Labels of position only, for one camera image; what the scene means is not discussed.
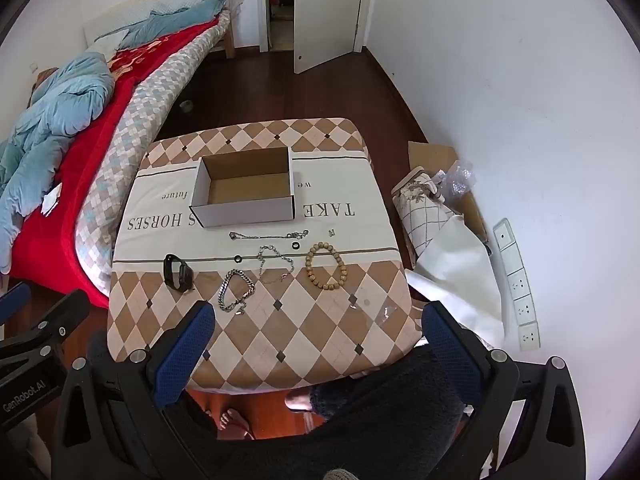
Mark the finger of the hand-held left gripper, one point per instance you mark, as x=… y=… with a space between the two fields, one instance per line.
x=65 y=317
x=15 y=301

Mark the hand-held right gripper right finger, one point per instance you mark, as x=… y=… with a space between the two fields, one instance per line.
x=450 y=355

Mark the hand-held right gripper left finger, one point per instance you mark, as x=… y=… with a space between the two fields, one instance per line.
x=184 y=355

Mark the black smart band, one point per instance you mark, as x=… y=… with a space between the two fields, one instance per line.
x=182 y=275

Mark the cardboard box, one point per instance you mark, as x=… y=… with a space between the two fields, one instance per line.
x=250 y=192

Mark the black fleece pants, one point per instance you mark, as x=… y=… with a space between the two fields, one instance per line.
x=390 y=400

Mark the person's bare foot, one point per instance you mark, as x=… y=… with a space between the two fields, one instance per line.
x=232 y=422
x=299 y=402

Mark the white power strip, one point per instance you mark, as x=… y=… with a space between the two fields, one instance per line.
x=517 y=285

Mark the white paper slip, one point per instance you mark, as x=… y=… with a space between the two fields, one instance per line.
x=52 y=200

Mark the clear bubble wrap bag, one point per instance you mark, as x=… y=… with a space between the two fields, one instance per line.
x=457 y=182

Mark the red blanket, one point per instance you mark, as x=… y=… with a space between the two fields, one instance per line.
x=100 y=125

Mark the flat cardboard sheet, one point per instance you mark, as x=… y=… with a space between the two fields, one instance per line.
x=435 y=157

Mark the diamond-patterned printed tablecloth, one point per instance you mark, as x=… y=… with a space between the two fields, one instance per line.
x=340 y=190

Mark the bed with red blanket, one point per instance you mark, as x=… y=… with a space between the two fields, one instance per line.
x=65 y=95

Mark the pale checkered quilt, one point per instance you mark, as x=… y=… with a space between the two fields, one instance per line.
x=145 y=110

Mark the small grey round object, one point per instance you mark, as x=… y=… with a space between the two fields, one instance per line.
x=187 y=105

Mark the white pillow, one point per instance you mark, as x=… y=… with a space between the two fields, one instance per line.
x=107 y=42

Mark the white door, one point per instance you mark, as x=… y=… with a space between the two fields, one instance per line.
x=325 y=10

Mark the white door frame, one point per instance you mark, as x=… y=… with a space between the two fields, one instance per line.
x=262 y=10

